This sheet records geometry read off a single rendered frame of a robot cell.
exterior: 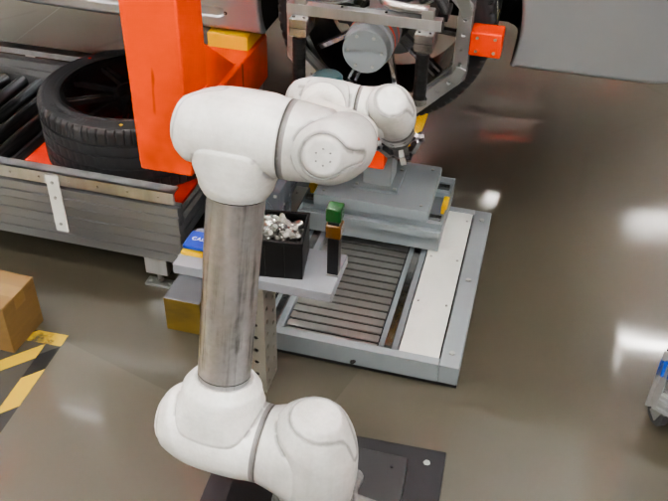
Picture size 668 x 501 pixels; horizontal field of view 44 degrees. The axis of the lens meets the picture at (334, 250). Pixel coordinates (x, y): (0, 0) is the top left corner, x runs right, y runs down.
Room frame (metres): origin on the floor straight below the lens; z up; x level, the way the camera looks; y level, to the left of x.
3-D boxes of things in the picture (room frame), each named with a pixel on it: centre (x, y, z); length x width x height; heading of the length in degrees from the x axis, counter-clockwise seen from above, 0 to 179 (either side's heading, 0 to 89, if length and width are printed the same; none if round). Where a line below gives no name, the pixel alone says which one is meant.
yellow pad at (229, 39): (2.60, 0.34, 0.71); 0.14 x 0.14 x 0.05; 76
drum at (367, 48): (2.26, -0.09, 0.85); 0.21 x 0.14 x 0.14; 166
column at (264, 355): (1.74, 0.22, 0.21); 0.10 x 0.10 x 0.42; 76
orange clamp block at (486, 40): (2.26, -0.42, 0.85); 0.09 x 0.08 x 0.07; 76
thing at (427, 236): (2.49, -0.15, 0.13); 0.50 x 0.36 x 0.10; 76
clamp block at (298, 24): (2.17, 0.10, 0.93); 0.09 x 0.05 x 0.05; 166
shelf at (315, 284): (1.73, 0.19, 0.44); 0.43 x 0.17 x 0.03; 76
